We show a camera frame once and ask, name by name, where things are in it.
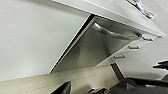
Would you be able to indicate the stainless steel dishwasher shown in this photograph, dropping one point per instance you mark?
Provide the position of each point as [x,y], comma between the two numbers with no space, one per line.
[86,50]

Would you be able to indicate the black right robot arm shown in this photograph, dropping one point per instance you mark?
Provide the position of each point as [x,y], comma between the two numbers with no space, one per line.
[140,87]

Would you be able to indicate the white drawer stack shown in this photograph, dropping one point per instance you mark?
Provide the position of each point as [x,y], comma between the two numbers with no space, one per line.
[143,56]

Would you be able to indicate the white two-door base cabinet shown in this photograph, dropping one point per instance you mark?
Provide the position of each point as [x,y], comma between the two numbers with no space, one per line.
[33,36]

